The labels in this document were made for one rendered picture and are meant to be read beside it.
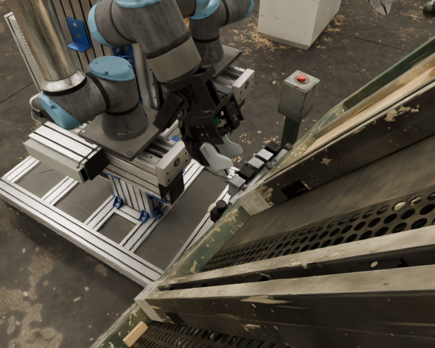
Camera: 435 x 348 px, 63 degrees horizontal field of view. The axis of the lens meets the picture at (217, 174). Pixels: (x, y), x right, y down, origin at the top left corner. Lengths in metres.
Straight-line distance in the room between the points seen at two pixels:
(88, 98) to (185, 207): 1.10
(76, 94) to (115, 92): 0.12
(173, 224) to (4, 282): 0.96
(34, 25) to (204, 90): 0.52
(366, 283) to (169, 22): 0.41
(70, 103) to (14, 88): 2.57
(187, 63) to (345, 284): 0.38
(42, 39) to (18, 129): 2.18
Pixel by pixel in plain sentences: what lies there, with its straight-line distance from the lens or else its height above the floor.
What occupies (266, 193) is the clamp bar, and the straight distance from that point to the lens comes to 1.00.
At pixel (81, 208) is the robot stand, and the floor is 0.21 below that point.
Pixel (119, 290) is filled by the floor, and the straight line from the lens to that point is 2.04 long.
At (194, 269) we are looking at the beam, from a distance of 1.04.
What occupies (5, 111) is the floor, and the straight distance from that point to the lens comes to 3.34.
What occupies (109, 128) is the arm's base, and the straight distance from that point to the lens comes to 1.16.
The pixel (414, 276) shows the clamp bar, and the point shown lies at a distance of 0.24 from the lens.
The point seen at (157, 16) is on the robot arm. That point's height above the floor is 1.60.
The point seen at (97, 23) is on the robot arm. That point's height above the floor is 1.55.
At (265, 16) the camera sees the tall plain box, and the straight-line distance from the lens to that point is 3.75.
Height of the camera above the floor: 1.82
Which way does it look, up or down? 49 degrees down
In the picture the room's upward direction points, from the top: straight up
